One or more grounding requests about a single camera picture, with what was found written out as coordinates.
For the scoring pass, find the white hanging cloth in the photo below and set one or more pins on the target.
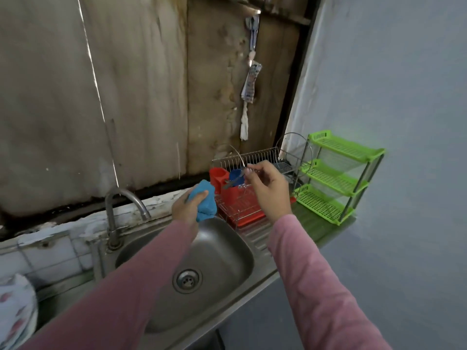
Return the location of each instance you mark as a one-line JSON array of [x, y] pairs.
[[250, 83]]

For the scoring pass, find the green plastic shelf rack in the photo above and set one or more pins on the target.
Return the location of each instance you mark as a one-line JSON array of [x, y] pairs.
[[343, 145]]

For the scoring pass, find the stainless steel sink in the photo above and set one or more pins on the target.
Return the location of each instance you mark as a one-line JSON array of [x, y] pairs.
[[219, 266]]

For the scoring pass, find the green checkered tile countertop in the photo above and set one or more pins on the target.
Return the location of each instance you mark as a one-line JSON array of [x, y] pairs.
[[62, 302]]

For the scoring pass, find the person's left hand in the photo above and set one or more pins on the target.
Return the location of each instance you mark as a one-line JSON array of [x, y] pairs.
[[186, 209]]

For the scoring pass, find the chrome faucet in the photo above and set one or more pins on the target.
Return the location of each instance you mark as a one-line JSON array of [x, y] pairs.
[[109, 215]]

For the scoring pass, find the blue cleaning cloth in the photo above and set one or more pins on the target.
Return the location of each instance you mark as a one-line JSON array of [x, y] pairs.
[[206, 202]]

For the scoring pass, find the person's right hand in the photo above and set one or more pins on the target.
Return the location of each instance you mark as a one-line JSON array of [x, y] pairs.
[[268, 191]]

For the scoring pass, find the person's right forearm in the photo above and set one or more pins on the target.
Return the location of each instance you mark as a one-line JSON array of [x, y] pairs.
[[328, 295]]

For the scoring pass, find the stack of floral plates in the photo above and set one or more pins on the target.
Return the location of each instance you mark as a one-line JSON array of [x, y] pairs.
[[14, 309]]

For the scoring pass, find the weathered wooden board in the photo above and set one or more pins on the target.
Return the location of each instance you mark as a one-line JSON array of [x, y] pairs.
[[109, 83]]

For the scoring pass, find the metal fork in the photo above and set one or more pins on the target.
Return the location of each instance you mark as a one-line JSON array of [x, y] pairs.
[[249, 171]]

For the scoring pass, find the person's left forearm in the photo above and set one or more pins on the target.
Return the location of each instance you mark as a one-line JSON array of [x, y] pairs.
[[117, 295]]

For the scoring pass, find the red plastic cutlery cup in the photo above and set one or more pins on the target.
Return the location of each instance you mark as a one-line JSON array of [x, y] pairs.
[[219, 178]]

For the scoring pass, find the blue rice paddle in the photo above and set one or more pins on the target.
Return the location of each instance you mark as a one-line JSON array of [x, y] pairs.
[[236, 175]]

